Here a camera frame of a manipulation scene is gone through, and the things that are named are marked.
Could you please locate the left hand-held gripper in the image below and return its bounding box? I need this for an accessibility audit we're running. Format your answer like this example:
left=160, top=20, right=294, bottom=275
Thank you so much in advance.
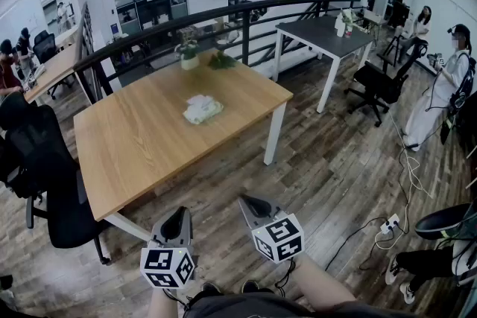
left=139, top=206, right=198, bottom=290

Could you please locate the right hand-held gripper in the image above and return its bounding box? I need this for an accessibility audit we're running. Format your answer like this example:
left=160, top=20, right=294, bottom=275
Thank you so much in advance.
left=238, top=194, right=306, bottom=264

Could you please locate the wet wipe pack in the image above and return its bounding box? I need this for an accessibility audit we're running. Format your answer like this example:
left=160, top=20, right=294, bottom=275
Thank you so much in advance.
left=182, top=95, right=224, bottom=125

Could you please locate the person's left forearm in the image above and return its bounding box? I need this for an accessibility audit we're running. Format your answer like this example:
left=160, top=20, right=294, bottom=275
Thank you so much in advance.
left=148, top=286, right=184, bottom=318

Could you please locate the person's right forearm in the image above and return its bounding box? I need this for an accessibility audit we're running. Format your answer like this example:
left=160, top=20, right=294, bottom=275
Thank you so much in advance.
left=288, top=252, right=358, bottom=311

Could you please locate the person's left shoe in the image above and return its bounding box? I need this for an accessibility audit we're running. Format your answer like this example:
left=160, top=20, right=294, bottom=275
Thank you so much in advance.
left=200, top=282, right=224, bottom=297

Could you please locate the person's shoe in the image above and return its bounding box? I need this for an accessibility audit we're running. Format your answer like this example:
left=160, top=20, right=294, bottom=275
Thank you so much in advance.
left=200, top=282, right=224, bottom=297
left=241, top=279, right=275, bottom=296

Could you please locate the person's right shoe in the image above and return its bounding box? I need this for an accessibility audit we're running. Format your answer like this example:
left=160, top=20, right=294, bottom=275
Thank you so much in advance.
left=241, top=279, right=275, bottom=296

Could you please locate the wooden table with white legs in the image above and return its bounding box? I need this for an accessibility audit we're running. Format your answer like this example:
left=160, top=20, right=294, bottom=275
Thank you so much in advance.
left=73, top=50, right=294, bottom=243

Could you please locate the person's black shirt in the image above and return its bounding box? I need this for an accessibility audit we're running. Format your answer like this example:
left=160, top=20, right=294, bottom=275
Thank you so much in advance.
left=182, top=291, right=429, bottom=318

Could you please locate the white power strip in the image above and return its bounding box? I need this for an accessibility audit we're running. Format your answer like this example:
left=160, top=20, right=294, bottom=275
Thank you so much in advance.
left=379, top=213, right=402, bottom=235

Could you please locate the black office chair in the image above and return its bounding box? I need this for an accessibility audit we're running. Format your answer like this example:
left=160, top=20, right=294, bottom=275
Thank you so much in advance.
left=344, top=40, right=429, bottom=127
left=32, top=29, right=59, bottom=64
left=0, top=91, right=112, bottom=265

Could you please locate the green leafy plant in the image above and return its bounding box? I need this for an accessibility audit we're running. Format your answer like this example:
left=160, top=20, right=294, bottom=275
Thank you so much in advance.
left=207, top=50, right=239, bottom=71

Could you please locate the white pot with flowers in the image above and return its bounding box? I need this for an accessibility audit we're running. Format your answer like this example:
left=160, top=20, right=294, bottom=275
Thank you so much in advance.
left=174, top=39, right=202, bottom=71

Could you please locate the black round seat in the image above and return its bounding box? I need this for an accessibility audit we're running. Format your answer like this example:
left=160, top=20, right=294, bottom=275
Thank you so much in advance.
left=414, top=202, right=474, bottom=240

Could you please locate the grey table with white legs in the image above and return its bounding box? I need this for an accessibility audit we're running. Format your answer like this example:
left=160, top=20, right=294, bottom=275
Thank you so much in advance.
left=274, top=14, right=375, bottom=114

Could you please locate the wooden desk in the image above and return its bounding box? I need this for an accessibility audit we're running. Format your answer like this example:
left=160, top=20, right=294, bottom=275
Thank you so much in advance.
left=22, top=42, right=81, bottom=105

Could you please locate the white vase with flowers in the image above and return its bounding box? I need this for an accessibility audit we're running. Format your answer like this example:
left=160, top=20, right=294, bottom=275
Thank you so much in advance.
left=334, top=9, right=358, bottom=39

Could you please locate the black curved railing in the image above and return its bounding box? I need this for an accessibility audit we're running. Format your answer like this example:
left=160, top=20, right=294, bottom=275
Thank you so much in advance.
left=72, top=0, right=368, bottom=94

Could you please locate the black wrist cord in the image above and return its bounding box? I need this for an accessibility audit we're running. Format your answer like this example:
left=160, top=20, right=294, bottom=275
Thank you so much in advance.
left=274, top=259, right=298, bottom=297
left=162, top=288, right=192, bottom=311

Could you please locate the black cable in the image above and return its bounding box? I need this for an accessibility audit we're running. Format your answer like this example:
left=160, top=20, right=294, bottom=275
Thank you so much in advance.
left=323, top=217, right=385, bottom=271

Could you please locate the white cable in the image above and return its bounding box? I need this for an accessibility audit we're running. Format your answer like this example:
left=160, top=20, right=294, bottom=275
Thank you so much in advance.
left=374, top=111, right=433, bottom=250

